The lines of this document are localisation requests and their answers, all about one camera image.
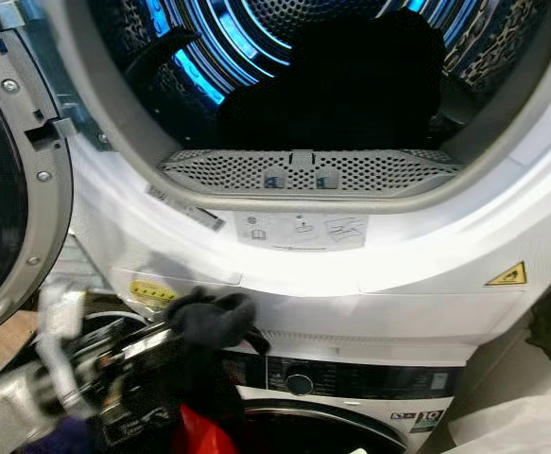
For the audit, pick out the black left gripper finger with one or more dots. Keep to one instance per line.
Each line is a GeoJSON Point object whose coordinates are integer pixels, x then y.
{"type": "Point", "coordinates": [223, 337]}
{"type": "Point", "coordinates": [214, 310]}

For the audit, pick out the white washing machine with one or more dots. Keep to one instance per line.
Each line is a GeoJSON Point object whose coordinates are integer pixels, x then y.
{"type": "Point", "coordinates": [351, 352]}

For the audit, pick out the yellow rectangular sticker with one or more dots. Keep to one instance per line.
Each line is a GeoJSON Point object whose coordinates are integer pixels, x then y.
{"type": "Point", "coordinates": [152, 291]}

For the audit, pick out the black washer control knob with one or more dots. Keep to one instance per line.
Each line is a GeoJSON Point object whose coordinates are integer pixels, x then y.
{"type": "Point", "coordinates": [300, 383]}

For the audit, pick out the red cloth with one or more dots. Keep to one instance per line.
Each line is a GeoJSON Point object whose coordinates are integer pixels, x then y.
{"type": "Point", "coordinates": [199, 435]}

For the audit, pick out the white instruction sticker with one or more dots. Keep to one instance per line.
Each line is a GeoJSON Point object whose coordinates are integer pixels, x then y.
{"type": "Point", "coordinates": [299, 232]}

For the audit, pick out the dark round washer door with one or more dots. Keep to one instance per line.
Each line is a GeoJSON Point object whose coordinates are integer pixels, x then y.
{"type": "Point", "coordinates": [313, 430]}

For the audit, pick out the white plastic bag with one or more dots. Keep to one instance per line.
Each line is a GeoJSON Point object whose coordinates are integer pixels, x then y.
{"type": "Point", "coordinates": [530, 426]}

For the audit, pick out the yellow triangle warning sticker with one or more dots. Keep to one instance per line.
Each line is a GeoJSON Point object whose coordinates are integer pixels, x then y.
{"type": "Point", "coordinates": [508, 277]}

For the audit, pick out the white tumble dryer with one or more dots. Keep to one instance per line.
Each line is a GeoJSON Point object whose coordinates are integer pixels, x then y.
{"type": "Point", "coordinates": [398, 255]}

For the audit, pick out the grey round dryer door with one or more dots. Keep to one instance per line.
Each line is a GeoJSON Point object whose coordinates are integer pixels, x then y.
{"type": "Point", "coordinates": [29, 189]}

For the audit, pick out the grey perforated lint filter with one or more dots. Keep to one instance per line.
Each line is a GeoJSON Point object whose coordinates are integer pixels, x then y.
{"type": "Point", "coordinates": [370, 175]}

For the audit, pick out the washer warranty label sticker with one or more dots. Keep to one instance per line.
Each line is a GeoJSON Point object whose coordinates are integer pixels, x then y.
{"type": "Point", "coordinates": [426, 418]}

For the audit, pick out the perforated steel dryer drum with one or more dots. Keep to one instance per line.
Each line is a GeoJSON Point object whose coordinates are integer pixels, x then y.
{"type": "Point", "coordinates": [209, 38]}

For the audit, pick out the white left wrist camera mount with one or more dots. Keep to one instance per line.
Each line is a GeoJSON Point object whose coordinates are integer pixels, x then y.
{"type": "Point", "coordinates": [62, 317]}

